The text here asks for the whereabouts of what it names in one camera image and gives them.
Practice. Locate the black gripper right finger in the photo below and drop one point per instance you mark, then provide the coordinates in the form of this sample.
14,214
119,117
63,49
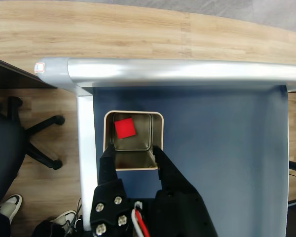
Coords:
180,207

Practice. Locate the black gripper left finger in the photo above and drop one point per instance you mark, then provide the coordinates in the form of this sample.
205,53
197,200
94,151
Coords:
108,197

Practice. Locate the red cube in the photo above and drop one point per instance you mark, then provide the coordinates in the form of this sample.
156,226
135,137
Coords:
125,128

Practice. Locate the silver metal square container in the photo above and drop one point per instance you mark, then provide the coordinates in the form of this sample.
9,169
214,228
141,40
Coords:
159,133

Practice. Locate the person's white shoe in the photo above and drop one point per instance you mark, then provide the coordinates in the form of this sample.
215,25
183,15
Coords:
11,206
64,217

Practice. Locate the blue-grey table mat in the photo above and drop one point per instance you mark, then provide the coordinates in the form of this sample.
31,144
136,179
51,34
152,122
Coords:
224,148

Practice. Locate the black office chair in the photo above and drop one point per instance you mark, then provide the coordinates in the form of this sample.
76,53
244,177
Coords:
5,148

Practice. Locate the white sticker with red border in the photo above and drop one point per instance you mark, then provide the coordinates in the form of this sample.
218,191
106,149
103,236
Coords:
39,68

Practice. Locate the dark wooden cabinet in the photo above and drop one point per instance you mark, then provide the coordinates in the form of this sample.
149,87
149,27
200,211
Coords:
14,76

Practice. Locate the silver table frame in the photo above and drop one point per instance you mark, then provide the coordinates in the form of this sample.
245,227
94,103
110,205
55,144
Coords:
162,71

